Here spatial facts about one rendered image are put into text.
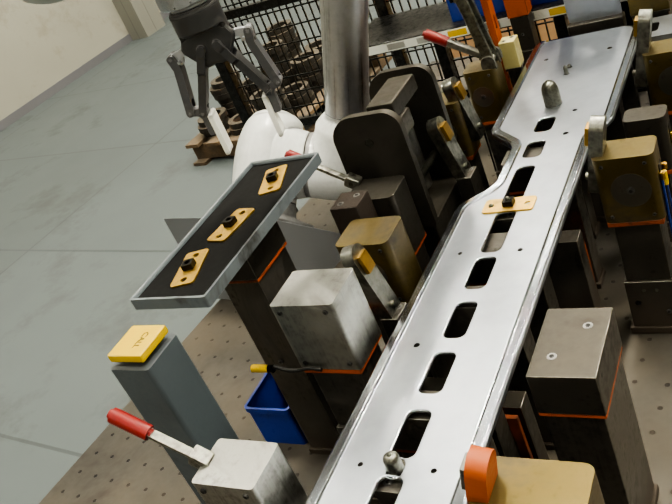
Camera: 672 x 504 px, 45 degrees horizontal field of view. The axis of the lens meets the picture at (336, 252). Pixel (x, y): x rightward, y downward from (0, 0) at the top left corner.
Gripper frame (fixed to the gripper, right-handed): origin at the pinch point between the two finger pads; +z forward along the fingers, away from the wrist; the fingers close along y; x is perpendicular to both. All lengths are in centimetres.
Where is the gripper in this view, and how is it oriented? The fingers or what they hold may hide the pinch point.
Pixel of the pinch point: (249, 127)
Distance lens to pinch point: 128.3
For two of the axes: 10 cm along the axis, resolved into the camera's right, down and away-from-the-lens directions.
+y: 9.3, -2.8, -2.2
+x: 0.4, -5.3, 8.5
